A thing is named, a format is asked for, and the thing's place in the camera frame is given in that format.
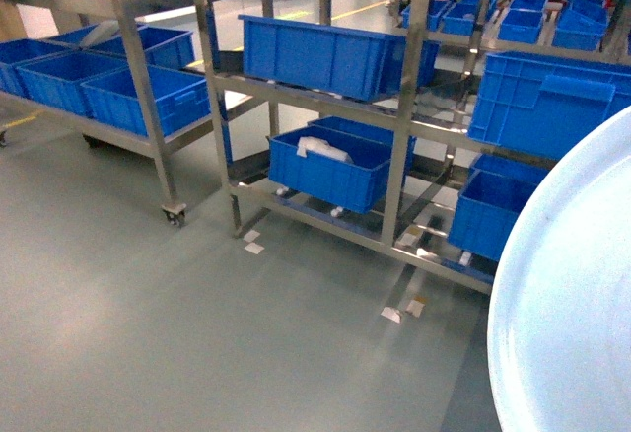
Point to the blue crate layer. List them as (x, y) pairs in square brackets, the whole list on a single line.
[(356, 64), (544, 105)]

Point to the stainless steel shelf rack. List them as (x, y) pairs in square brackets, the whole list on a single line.
[(249, 205)]

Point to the steel cart with bins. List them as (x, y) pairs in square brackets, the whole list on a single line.
[(177, 107)]

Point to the right lower blue crate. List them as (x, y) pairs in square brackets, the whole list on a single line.
[(488, 206)]

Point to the light blue oval tray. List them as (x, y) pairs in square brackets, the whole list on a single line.
[(558, 335)]

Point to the white plastic bag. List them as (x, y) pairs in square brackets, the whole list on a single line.
[(309, 144)]

